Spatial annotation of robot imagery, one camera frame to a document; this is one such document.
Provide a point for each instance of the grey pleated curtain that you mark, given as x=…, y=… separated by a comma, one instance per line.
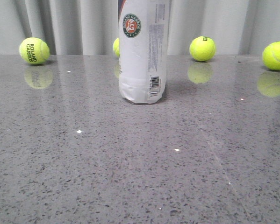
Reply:
x=89, y=27

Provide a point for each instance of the Roland Garros tennis ball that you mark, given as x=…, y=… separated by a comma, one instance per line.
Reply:
x=34, y=50

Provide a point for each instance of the Wilson tennis ball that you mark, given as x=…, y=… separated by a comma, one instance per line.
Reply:
x=202, y=48

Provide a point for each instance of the Head Team tennis ball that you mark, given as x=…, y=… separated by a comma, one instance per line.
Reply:
x=116, y=47

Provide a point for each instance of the plain yellow tennis ball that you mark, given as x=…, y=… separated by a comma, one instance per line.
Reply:
x=271, y=56

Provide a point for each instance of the white plastic tennis ball can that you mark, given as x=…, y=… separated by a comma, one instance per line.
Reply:
x=143, y=37

